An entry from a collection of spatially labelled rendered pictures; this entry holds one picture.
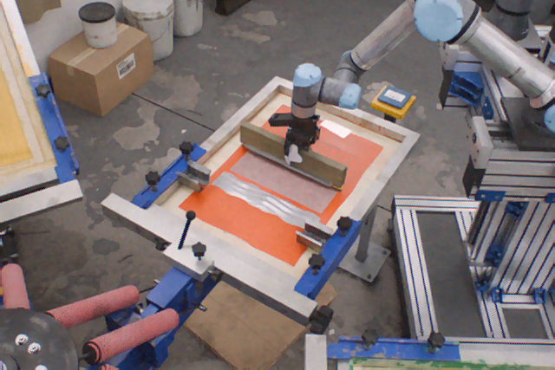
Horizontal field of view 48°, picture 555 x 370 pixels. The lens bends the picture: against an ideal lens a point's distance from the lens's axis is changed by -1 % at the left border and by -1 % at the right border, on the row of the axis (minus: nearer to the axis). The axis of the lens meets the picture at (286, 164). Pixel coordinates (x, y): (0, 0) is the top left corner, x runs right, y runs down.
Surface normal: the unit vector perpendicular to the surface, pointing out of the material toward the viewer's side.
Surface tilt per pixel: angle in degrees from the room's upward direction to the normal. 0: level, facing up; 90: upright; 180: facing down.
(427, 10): 87
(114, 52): 1
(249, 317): 0
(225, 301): 2
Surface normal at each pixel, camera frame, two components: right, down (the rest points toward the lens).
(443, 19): -0.40, 0.58
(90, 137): 0.05, -0.72
